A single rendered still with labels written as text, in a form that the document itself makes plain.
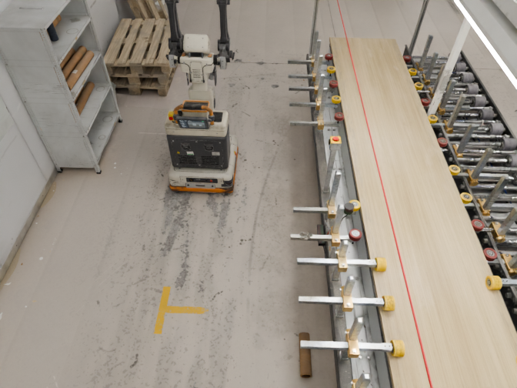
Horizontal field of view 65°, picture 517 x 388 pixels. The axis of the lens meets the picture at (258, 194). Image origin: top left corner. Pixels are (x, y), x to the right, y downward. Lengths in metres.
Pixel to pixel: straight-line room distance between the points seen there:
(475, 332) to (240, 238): 2.04
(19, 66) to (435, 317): 3.57
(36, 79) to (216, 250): 2.10
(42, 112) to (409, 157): 3.19
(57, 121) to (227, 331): 2.44
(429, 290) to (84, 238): 2.89
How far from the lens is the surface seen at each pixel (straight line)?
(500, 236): 3.08
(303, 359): 3.12
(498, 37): 1.62
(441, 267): 2.70
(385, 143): 3.37
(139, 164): 4.49
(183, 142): 3.69
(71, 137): 4.27
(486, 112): 4.17
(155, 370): 3.23
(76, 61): 4.44
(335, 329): 2.54
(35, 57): 3.85
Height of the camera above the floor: 2.99
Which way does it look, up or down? 48 degrees down
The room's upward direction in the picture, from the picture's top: 1 degrees clockwise
